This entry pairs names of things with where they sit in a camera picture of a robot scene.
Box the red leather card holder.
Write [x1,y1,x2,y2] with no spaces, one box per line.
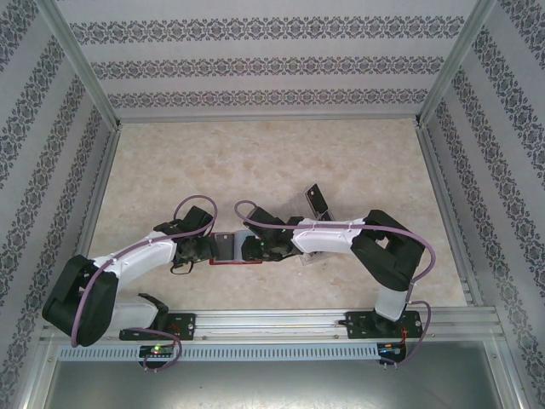
[207,229,264,268]

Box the clear acrylic card stand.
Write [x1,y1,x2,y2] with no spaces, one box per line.
[291,182,337,268]

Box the aluminium thin edge strip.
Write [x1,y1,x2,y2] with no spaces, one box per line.
[117,118,421,125]

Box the grey metal panel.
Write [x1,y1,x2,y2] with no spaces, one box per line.
[42,360,508,409]

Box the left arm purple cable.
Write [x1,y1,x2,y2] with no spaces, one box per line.
[70,194,221,372]

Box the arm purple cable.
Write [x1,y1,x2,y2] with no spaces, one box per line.
[70,194,221,372]
[233,200,438,372]

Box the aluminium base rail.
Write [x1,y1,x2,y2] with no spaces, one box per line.
[40,309,506,342]

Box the white slotted cable duct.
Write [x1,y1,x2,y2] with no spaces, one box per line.
[57,343,380,361]

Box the aluminium side rail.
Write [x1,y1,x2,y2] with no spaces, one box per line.
[415,123,486,308]
[57,125,123,311]

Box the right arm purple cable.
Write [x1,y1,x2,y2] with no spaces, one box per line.
[233,200,438,372]

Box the aluminium frame post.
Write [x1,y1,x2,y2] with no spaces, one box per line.
[36,0,124,130]
[412,0,500,128]

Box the aluminium frame bar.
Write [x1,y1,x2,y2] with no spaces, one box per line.
[485,338,529,409]
[16,336,59,409]

